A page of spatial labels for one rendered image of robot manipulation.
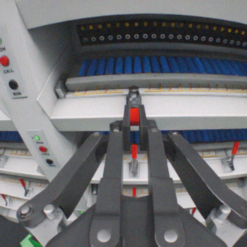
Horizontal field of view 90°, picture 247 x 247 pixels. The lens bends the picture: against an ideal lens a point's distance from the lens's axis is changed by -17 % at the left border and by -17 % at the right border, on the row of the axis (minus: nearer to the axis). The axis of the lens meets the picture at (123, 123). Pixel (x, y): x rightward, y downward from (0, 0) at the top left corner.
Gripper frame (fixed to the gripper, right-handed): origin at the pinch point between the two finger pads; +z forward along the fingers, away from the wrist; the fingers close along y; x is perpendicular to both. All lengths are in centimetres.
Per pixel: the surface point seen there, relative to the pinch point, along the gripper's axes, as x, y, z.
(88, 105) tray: -0.4, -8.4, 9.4
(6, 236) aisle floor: -96, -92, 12
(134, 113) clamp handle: 0.4, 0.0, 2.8
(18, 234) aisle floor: -95, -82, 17
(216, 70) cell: 5.5, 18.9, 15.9
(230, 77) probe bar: 4.5, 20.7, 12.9
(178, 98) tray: 0.3, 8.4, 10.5
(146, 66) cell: 5.8, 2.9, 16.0
